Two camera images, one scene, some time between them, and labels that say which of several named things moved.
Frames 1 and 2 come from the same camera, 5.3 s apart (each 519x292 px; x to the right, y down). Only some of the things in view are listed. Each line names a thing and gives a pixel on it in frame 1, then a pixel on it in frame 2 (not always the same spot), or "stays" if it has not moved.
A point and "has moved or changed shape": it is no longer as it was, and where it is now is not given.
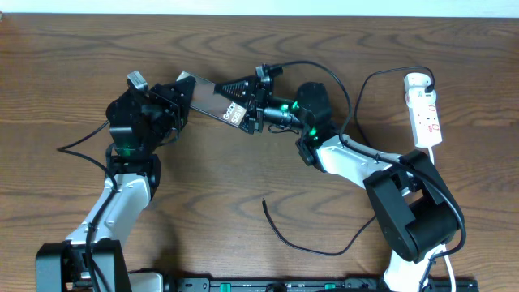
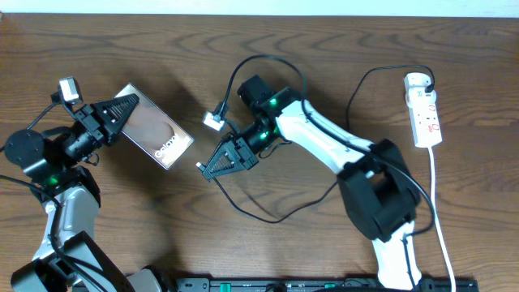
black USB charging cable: [363, 143] to [218, 186]
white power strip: [424, 117] stays
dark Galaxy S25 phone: [204, 98] has moved or changed shape
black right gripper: [257, 92] to [238, 162]
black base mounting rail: [322, 285] stays
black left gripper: [178, 107] to [97, 124]
